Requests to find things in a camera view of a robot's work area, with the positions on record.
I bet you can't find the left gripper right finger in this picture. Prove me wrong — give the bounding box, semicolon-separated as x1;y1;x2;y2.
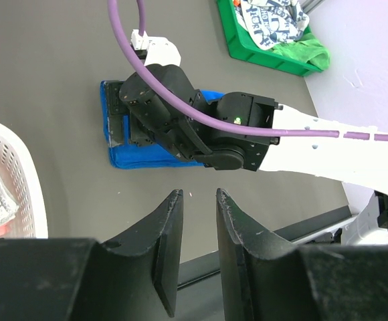
216;189;388;320

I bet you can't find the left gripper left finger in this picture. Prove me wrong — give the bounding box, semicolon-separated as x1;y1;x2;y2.
0;190;183;320

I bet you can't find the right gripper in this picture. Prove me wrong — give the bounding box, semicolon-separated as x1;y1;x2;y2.
105;80;181;157

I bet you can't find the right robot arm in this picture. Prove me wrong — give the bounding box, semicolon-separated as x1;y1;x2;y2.
100;81;388;245

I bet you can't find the white perforated plastic basket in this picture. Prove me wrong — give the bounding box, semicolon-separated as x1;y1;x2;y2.
0;124;49;239

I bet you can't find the green plastic tray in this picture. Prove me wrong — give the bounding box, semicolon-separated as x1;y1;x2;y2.
216;0;321;77

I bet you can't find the white blue patterned towel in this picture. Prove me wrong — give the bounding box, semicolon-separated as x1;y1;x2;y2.
240;0;310;50

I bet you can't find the green towel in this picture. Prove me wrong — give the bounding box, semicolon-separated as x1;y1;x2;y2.
271;33;330;71

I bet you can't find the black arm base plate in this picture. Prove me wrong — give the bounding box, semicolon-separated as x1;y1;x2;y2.
177;206;355;290

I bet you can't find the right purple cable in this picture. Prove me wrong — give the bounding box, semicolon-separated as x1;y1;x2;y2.
106;0;388;143

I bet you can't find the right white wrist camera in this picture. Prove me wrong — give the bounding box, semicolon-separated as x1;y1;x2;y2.
130;29;181;66

